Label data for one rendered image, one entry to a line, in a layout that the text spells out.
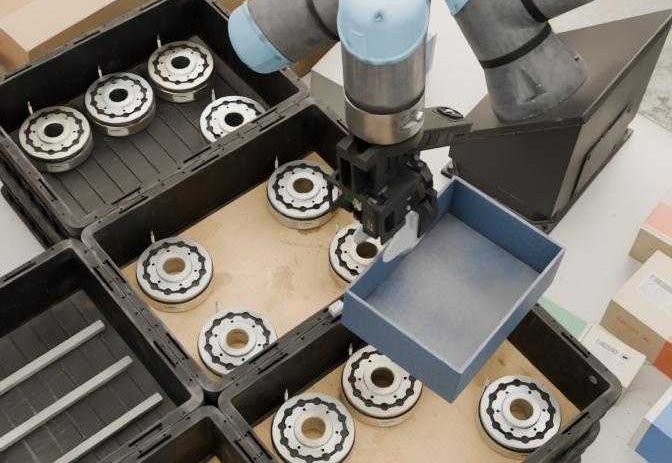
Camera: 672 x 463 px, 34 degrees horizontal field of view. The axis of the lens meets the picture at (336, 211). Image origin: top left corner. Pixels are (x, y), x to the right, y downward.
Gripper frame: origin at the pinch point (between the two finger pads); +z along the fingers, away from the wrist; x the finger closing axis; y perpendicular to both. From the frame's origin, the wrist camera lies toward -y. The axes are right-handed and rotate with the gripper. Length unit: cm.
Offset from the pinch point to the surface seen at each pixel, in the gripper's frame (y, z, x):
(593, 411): -7.4, 21.8, 22.9
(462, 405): -2.3, 30.0, 7.9
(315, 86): -36, 31, -48
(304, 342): 8.7, 18.0, -8.3
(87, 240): 16.5, 14.3, -38.7
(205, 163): -3.3, 15.6, -37.3
